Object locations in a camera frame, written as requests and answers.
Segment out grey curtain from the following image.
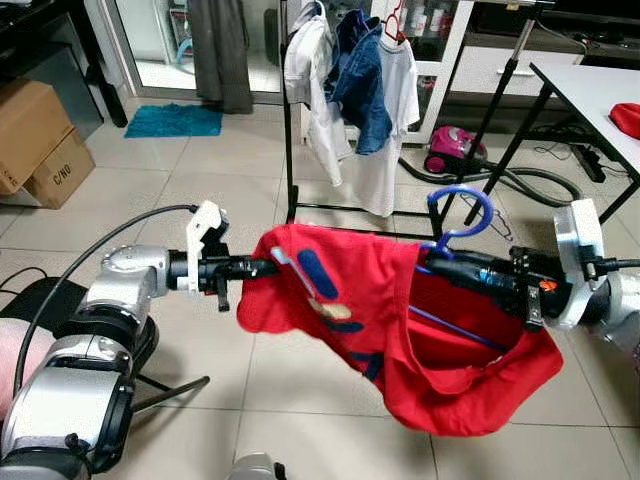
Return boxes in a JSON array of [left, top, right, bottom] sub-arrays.
[[188, 0, 256, 114]]

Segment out red shirt with printed patch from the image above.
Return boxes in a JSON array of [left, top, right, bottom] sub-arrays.
[[236, 222, 566, 437]]

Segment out purple clothes hanger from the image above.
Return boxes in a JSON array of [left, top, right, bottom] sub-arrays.
[[408, 185, 511, 353]]

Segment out red clothes hanger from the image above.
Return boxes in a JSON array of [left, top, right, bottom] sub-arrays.
[[378, 0, 411, 49]]

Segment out blue denim jacket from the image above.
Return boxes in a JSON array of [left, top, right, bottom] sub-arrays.
[[325, 10, 396, 156]]

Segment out black power strip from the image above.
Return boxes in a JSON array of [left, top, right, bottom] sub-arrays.
[[570, 145, 606, 186]]

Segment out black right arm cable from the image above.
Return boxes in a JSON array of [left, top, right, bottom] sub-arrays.
[[590, 258, 640, 273]]

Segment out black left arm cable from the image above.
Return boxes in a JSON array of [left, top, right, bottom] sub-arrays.
[[12, 203, 201, 396]]

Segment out black desk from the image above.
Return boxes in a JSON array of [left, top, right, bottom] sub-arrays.
[[0, 0, 129, 129]]

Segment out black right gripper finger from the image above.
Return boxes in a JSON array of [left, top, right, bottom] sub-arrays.
[[418, 264, 516, 301], [432, 252, 513, 279]]

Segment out white long sleeve shirt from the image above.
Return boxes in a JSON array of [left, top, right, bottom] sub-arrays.
[[283, 10, 353, 189]]

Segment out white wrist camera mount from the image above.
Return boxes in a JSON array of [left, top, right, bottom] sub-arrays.
[[553, 198, 608, 331], [186, 200, 231, 298]]

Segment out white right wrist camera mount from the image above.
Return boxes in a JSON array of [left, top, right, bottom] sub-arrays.
[[553, 198, 608, 331]]

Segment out large plain cardboard box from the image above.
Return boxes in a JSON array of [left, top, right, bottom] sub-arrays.
[[0, 78, 76, 196]]

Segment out white t-shirt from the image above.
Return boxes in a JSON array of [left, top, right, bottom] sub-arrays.
[[352, 5, 423, 219]]

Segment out silver robot leg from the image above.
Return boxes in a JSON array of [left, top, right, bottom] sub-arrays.
[[225, 452, 286, 480]]

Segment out plain red garment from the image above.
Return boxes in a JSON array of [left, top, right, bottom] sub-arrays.
[[608, 100, 640, 141]]

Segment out teal floor mat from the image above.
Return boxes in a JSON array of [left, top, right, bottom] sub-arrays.
[[125, 103, 224, 139]]

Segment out metal clothes rack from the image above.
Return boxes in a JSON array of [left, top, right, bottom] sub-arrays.
[[280, 0, 446, 243]]

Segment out black tripod stand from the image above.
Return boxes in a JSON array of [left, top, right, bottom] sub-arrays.
[[462, 0, 561, 201]]

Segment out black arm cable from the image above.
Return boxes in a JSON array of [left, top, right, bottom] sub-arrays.
[[590, 258, 640, 273], [12, 203, 201, 396]]

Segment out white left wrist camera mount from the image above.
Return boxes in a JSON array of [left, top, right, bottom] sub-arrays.
[[186, 200, 231, 298]]

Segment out pink vacuum cleaner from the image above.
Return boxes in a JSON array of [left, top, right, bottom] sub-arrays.
[[400, 125, 586, 211]]

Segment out cardboard box with black print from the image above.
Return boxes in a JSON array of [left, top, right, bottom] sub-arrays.
[[25, 125, 98, 211]]

